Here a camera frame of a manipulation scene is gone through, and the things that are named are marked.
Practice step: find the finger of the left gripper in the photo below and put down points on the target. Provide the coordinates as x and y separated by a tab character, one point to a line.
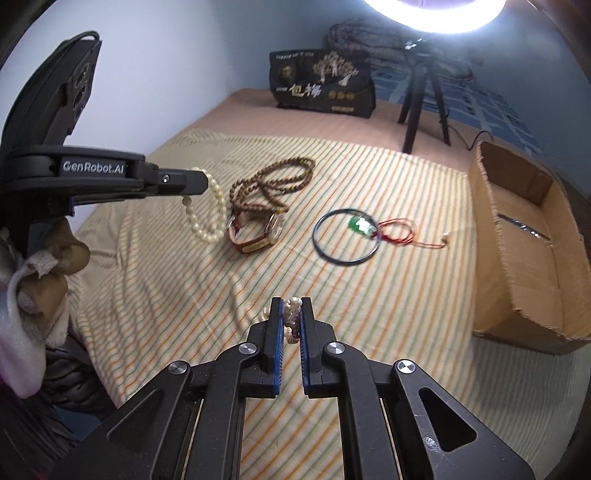
174	182

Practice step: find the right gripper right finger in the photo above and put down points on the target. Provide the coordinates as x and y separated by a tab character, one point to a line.
318	379

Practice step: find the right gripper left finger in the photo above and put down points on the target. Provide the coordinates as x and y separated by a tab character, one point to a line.
268	337

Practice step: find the red strap wristwatch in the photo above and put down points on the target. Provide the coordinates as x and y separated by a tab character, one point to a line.
251	232

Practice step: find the dark blue bangle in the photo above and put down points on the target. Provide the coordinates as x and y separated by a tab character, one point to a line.
347	237

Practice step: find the tan bed blanket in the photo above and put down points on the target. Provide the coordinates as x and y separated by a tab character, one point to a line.
254	112

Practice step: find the striped yellow cloth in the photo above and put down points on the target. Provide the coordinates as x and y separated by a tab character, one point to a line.
152	294

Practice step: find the black snack bag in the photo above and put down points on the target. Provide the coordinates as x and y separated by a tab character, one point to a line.
323	81

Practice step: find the cardboard box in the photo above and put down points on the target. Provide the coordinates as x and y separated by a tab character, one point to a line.
532	271

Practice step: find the folded floral quilt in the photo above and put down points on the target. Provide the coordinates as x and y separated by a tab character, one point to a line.
395	47

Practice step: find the blue patterned bedsheet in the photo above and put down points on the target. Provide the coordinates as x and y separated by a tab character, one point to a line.
467	103

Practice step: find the black tripod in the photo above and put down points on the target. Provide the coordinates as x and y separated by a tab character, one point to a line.
423	67

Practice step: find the ring light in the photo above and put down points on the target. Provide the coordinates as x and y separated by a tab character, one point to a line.
440	17

